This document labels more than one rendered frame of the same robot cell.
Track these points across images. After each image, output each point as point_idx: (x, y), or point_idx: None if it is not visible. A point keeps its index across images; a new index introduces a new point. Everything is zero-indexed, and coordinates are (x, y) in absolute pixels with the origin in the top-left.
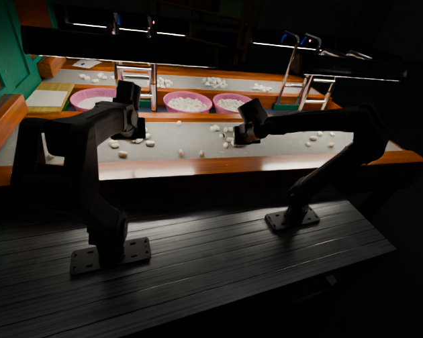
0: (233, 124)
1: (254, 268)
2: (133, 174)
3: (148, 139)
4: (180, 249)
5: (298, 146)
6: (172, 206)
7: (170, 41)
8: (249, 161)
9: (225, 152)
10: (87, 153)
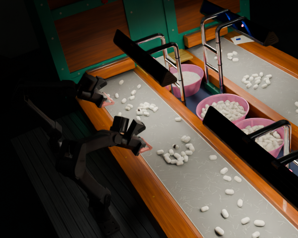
0: (208, 148)
1: (58, 202)
2: (98, 124)
3: (145, 116)
4: None
5: (197, 202)
6: (96, 157)
7: (150, 57)
8: (136, 167)
9: (152, 156)
10: (16, 93)
